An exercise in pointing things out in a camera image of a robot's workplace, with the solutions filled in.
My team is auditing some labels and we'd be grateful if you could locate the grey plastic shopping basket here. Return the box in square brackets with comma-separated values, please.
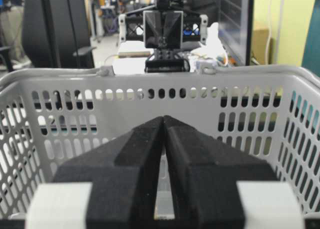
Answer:
[0, 65, 320, 219]

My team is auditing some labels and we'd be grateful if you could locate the white cloth pile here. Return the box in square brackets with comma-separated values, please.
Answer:
[191, 22, 229, 67]

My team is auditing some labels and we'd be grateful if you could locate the dark monitor screen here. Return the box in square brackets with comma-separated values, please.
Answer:
[218, 0, 254, 66]

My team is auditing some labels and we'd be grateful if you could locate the cardboard box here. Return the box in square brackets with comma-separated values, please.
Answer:
[251, 26, 269, 65]

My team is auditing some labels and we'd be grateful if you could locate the grey black opposite gripper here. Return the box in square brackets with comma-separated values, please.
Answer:
[118, 10, 208, 73]

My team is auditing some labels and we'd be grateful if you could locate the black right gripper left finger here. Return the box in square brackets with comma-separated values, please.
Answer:
[25, 116, 164, 229]

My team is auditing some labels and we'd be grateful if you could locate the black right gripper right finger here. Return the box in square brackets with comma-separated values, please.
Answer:
[162, 115, 306, 229]

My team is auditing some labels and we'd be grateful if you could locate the black office chair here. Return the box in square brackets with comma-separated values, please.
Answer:
[21, 0, 95, 69]

